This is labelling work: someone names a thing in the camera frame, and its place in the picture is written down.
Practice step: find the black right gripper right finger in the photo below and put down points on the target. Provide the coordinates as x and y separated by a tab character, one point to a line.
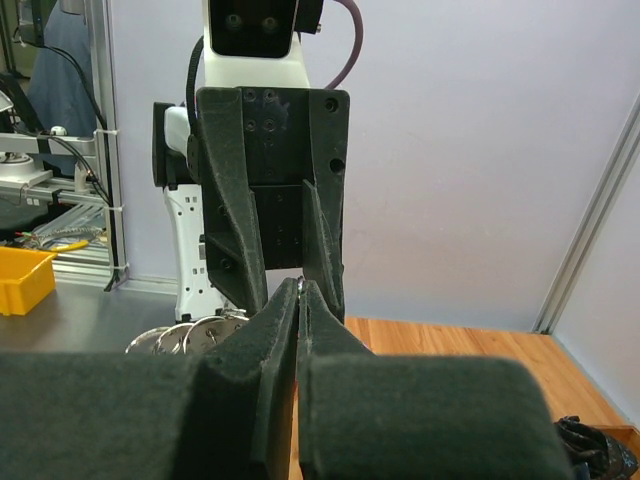
362	415

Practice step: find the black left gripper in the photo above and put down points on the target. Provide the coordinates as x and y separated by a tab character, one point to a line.
272	167

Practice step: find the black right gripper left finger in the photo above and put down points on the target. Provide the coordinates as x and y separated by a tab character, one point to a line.
224	414

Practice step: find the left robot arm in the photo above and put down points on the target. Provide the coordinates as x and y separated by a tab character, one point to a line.
175	172

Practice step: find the yellow plastic bin left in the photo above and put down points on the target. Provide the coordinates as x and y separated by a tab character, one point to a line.
27	277

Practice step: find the person in blue shirt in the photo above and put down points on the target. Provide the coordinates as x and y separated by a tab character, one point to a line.
60	74

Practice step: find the left aluminium frame post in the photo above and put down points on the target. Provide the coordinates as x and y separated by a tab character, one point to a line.
107	136

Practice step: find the aluminium frame post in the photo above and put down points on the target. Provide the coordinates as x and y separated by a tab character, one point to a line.
107	136
612	180

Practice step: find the right aluminium frame post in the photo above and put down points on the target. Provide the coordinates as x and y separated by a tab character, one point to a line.
612	180

